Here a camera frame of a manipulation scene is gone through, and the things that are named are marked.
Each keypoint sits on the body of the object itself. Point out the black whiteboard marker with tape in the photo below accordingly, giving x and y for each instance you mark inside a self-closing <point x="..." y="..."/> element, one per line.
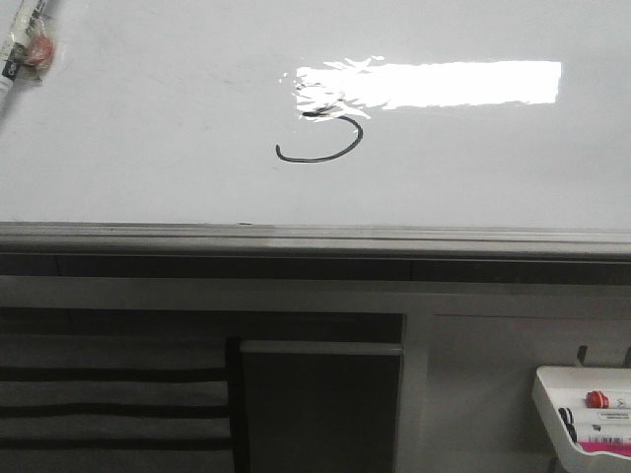
<point x="28" y="50"/>

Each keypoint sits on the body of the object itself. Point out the dark grey cabinet panel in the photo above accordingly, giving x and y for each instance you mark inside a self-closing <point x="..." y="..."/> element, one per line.
<point x="322" y="406"/>

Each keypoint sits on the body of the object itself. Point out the grey black striped fabric organizer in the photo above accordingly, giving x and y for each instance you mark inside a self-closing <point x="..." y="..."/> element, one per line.
<point x="72" y="403"/>

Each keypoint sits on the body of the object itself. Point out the red capped marker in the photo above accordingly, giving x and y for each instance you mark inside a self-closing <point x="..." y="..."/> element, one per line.
<point x="608" y="399"/>

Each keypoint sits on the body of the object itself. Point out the white plastic marker tray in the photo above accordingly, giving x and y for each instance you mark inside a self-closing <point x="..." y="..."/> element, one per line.
<point x="557" y="387"/>

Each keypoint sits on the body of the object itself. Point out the white whiteboard with grey frame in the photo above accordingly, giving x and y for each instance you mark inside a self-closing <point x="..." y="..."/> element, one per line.
<point x="435" y="141"/>

